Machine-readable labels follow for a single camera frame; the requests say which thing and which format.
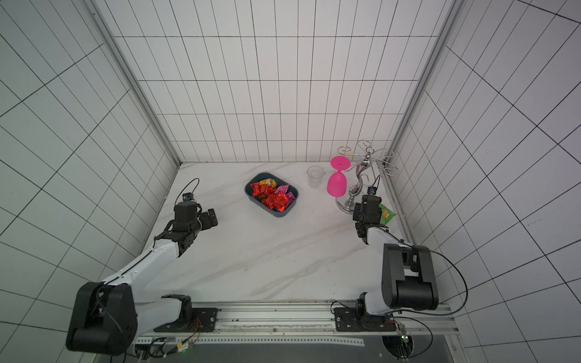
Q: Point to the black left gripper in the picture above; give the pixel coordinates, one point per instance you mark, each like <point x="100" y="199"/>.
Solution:
<point x="204" y="217"/>

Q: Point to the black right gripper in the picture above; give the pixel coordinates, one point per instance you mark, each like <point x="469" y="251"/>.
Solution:
<point x="369" y="205"/>

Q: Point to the red tea bag front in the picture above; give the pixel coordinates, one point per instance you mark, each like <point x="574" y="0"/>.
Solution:
<point x="267" y="190"/>

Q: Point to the yellow tea bag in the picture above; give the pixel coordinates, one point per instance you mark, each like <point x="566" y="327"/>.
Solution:
<point x="269" y="182"/>

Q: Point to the red tea bag pile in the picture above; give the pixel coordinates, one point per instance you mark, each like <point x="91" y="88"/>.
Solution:
<point x="280" y="202"/>
<point x="269" y="202"/>

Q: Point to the pink tea bag front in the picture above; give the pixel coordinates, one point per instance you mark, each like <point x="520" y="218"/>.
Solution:
<point x="290" y="197"/>

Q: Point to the pink tea bag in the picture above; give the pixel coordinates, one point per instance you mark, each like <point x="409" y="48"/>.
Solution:
<point x="290" y="197"/>
<point x="282" y="190"/>

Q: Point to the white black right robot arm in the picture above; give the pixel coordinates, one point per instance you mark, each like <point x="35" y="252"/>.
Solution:
<point x="407" y="277"/>

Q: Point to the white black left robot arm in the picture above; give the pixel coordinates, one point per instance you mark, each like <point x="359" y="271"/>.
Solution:
<point x="131" y="277"/>

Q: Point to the teal plastic storage box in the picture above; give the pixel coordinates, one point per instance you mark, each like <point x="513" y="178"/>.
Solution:
<point x="258" y="201"/>

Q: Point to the green snack packet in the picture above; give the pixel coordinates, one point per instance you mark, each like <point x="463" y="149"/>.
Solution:
<point x="386" y="215"/>

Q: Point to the chrome glass holder stand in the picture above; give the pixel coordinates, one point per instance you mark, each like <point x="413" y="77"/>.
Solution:
<point x="369" y="159"/>

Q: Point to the pink plastic goblet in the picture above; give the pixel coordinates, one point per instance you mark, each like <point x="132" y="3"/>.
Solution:
<point x="337" y="183"/>

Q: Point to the clear plastic cup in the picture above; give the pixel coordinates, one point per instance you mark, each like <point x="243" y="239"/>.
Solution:
<point x="315" y="176"/>

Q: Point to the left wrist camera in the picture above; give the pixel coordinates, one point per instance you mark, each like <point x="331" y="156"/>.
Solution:
<point x="186" y="197"/>

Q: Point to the aluminium mounting rail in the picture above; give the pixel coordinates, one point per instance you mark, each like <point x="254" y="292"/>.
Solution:
<point x="157" y="330"/>

